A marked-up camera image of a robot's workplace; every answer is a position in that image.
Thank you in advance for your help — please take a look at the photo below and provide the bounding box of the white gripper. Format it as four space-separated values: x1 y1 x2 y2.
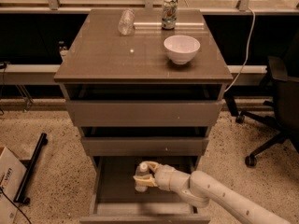
134 161 190 193

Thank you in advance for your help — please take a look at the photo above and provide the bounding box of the blue label plastic water bottle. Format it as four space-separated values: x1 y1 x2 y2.
135 162 150 192

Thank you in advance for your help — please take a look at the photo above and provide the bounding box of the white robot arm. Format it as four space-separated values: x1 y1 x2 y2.
134 161 291 224

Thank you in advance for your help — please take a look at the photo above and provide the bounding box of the grey open bottom drawer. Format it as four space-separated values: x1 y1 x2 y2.
79 156 210 224

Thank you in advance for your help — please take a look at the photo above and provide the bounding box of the grey middle drawer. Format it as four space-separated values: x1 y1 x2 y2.
81 127 208 156

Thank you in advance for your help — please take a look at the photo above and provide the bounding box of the grey three drawer cabinet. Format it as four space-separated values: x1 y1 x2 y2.
53 8 234 224

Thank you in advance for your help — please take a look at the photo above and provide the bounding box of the grey top drawer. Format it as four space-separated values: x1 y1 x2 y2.
65 100 222 127

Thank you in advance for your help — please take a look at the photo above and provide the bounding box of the clear plastic bottle lying down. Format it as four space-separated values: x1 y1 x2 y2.
118 8 135 35

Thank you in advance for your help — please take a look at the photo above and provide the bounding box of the small bottle behind cabinet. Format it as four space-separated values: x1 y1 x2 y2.
59 41 68 61

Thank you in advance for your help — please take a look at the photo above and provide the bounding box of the white ceramic bowl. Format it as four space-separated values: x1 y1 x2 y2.
164 35 200 64

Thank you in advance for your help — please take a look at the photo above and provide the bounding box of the black metal bar stand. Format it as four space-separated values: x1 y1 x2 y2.
14 133 48 204

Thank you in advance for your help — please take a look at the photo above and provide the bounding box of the white cardboard box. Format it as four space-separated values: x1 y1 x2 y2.
0 147 26 224

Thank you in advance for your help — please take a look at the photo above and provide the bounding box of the black office chair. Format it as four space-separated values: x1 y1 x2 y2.
224 31 299 167

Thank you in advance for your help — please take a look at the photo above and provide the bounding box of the green printed drink can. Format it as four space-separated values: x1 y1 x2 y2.
162 0 178 30

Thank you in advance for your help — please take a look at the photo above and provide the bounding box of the white cable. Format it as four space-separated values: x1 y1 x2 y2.
223 7 256 93

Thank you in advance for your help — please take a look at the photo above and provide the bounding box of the black cable on floor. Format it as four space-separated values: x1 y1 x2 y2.
0 189 32 224

